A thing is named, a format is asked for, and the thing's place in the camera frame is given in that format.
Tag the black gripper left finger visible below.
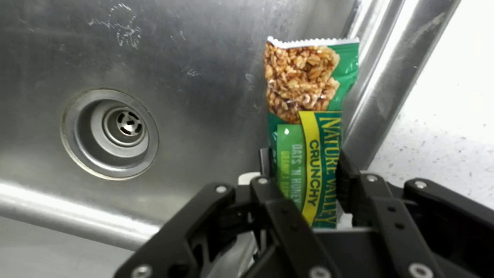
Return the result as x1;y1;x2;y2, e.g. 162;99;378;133
114;148;335;278

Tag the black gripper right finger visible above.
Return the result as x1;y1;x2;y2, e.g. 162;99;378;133
336;154;494;278

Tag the green granola bar packet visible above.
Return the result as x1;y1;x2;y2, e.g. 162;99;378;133
264;37;359;228

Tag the stainless steel double sink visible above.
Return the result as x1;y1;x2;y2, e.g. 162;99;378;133
0;0;460;278

